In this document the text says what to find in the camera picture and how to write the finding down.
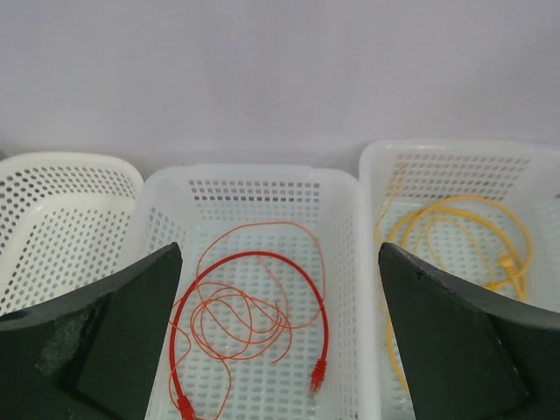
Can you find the cream perforated plastic basket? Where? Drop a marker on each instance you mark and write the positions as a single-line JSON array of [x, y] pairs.
[[64, 216]]

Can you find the clear middle plastic basket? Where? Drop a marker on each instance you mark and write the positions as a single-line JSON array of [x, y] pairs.
[[191, 206]]

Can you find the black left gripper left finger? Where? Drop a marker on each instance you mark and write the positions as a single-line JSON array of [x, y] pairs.
[[91, 353]]

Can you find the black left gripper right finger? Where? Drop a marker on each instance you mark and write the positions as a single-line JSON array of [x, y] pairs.
[[468, 352]]

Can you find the clear right plastic basket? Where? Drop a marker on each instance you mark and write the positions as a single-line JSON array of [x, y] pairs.
[[484, 211]]

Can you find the orange thin wire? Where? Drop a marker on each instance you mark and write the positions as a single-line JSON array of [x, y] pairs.
[[265, 322]]

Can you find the clear plastic basket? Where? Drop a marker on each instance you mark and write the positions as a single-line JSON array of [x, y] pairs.
[[191, 206], [484, 211]]

